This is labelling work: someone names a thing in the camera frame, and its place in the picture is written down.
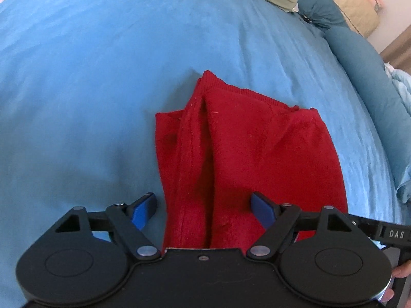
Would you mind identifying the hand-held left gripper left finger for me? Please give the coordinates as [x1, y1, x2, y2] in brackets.
[53, 192, 162, 262]

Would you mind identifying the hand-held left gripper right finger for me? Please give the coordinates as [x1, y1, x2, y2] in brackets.
[246, 192, 355, 260]

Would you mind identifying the red knit sweater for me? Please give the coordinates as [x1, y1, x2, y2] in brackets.
[155, 70, 350, 253]

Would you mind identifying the person's right hand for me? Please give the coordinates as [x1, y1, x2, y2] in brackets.
[380, 259, 411, 303]

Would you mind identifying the blue bed sheet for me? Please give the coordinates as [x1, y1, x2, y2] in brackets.
[0, 0, 403, 308]

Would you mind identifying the long blue pillow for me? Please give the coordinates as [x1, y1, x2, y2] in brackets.
[324, 26, 411, 203]

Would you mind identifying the light blue blanket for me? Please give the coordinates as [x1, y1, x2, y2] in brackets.
[384, 62, 411, 118]

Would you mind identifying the teal pillow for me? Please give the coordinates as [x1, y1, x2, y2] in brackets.
[294, 0, 350, 33]

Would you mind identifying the beige quilted pillow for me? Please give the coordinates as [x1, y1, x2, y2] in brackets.
[305, 0, 381, 37]

